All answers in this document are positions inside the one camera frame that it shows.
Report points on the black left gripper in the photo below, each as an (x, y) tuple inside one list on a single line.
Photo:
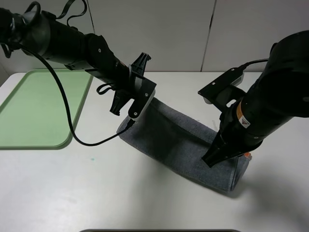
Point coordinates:
[(128, 85)]

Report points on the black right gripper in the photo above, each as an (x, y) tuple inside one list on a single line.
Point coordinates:
[(234, 140)]

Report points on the grey towel with orange stripe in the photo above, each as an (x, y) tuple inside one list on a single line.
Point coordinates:
[(179, 142)]

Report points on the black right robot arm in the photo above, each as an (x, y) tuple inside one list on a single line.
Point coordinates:
[(247, 117)]

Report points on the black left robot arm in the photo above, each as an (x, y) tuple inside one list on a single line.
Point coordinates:
[(38, 32)]

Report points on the light green plastic tray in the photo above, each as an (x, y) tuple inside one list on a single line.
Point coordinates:
[(33, 116)]

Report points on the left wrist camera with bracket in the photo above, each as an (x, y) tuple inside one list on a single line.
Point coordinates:
[(144, 96)]

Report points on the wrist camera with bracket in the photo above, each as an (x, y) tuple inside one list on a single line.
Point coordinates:
[(223, 89), (144, 96)]

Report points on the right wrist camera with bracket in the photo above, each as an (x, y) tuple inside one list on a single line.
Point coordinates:
[(223, 89)]

